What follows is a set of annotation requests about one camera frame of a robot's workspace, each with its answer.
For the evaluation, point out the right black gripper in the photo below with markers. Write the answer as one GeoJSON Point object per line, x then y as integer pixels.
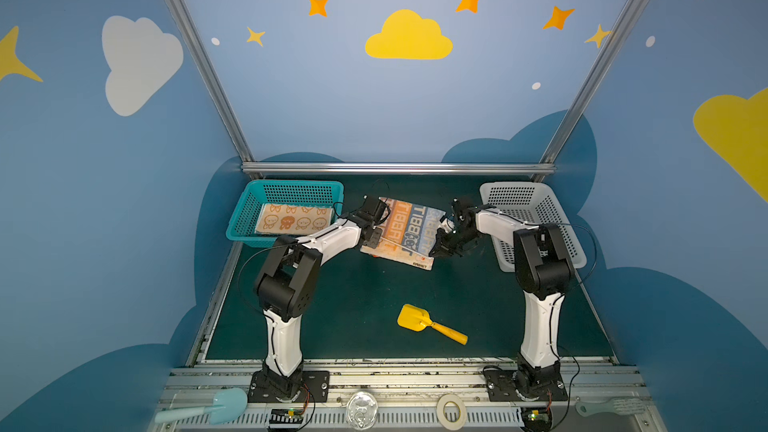
{"type": "Point", "coordinates": [452, 235]}

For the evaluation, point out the grey plastic basket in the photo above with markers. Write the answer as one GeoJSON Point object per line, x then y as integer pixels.
{"type": "Point", "coordinates": [533, 203]}

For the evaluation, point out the orange patterned towel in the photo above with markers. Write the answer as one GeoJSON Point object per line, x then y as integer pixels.
{"type": "Point", "coordinates": [284, 219]}

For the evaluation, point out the teal plastic basket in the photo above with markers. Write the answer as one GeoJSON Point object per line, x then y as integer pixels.
{"type": "Point", "coordinates": [257, 193]}

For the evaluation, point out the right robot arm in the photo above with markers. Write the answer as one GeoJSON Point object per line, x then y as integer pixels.
{"type": "Point", "coordinates": [543, 268]}

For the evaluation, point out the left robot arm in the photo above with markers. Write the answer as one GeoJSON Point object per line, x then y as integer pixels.
{"type": "Point", "coordinates": [286, 284]}

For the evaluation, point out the yellow toy shovel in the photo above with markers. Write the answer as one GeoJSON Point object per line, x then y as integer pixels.
{"type": "Point", "coordinates": [417, 319]}

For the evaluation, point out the white tape roll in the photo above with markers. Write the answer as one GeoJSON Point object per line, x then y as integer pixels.
{"type": "Point", "coordinates": [451, 412]}

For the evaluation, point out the clear round lid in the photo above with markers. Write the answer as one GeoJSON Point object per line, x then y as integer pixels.
{"type": "Point", "coordinates": [361, 411]}

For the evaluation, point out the right circuit board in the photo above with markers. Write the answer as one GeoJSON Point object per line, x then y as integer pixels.
{"type": "Point", "coordinates": [536, 420]}

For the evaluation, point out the circuit board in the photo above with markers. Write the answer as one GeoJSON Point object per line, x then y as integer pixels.
{"type": "Point", "coordinates": [290, 419]}
{"type": "Point", "coordinates": [536, 420]}

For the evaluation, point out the left circuit board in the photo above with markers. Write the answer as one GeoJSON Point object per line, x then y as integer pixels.
{"type": "Point", "coordinates": [290, 419]}

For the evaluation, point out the grey-green brush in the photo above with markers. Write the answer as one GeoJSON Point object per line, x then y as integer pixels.
{"type": "Point", "coordinates": [617, 406]}

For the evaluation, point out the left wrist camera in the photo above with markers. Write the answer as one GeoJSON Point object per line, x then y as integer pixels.
{"type": "Point", "coordinates": [374, 210]}

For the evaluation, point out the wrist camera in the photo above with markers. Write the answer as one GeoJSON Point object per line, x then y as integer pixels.
{"type": "Point", "coordinates": [374, 210]}
{"type": "Point", "coordinates": [446, 225]}

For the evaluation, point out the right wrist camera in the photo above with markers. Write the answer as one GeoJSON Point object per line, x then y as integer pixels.
{"type": "Point", "coordinates": [446, 225]}

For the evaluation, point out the aluminium frame back rail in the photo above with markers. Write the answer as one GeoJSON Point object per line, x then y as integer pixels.
{"type": "Point", "coordinates": [397, 168]}

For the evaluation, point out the aluminium front rail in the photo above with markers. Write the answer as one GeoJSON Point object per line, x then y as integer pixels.
{"type": "Point", "coordinates": [407, 391]}

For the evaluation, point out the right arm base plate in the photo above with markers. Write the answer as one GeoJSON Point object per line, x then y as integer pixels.
{"type": "Point", "coordinates": [525, 385]}

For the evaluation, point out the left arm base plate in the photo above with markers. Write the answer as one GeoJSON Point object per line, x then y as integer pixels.
{"type": "Point", "coordinates": [267, 386]}

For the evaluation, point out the aluminium frame left post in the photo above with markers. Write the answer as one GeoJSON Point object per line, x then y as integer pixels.
{"type": "Point", "coordinates": [196, 48]}

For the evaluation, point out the aluminium frame post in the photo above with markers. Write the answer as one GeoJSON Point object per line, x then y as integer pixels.
{"type": "Point", "coordinates": [622, 28]}
{"type": "Point", "coordinates": [196, 48]}

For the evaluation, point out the aluminium frame right post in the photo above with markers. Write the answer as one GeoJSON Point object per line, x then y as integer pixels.
{"type": "Point", "coordinates": [622, 28]}

